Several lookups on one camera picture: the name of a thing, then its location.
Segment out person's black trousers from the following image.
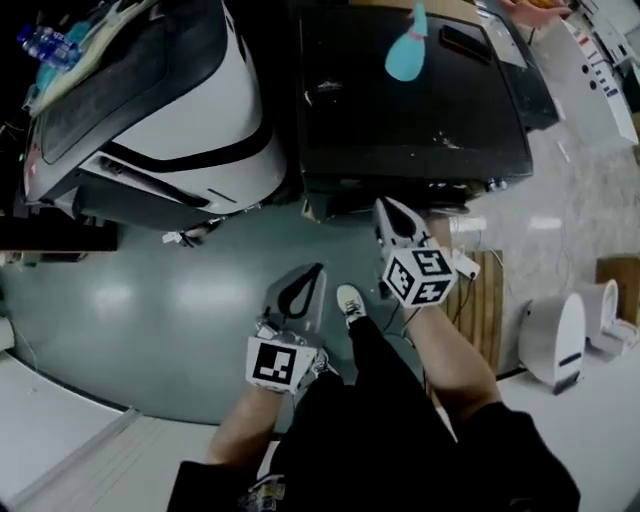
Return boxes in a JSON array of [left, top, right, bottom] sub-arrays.
[[292, 314, 441, 451]]

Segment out person's right forearm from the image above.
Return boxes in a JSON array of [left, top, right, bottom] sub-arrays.
[[403, 302, 503, 444]]

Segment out white rounded appliance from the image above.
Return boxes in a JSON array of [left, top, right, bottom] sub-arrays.
[[518, 292, 587, 396]]

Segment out person's patterned shoe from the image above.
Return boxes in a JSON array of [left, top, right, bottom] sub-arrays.
[[305, 348, 342, 384]]

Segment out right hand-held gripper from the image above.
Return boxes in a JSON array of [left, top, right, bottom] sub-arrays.
[[373, 196, 458, 310]]

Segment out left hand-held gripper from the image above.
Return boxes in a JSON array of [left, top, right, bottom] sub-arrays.
[[245, 262, 330, 397]]

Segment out person's left forearm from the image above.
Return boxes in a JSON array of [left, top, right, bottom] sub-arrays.
[[203, 384, 301, 467]]

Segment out brown cardboard box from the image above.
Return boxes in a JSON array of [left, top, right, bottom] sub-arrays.
[[594, 254, 640, 321]]

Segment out white adapter block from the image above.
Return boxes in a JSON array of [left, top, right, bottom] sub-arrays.
[[451, 251, 482, 280]]

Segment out wooden slatted board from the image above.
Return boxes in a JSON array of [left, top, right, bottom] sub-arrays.
[[443, 248, 504, 377]]

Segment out black washing machine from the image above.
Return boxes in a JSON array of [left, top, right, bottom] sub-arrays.
[[297, 0, 561, 222]]

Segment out person's white shoe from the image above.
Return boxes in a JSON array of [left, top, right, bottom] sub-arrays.
[[336, 283, 369, 330]]

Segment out white and grey washing machine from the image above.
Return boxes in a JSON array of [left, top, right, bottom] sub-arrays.
[[22, 0, 289, 232]]

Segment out dark low cabinet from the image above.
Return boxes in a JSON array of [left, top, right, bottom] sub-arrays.
[[0, 212, 119, 266]]

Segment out person's black shirt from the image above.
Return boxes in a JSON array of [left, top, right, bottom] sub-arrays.
[[164, 399, 582, 512]]

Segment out pack of clear water bottles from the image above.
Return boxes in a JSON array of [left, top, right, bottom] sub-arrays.
[[16, 23, 83, 70]]

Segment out teal detergent bottle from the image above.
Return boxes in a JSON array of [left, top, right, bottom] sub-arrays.
[[383, 2, 428, 83]]

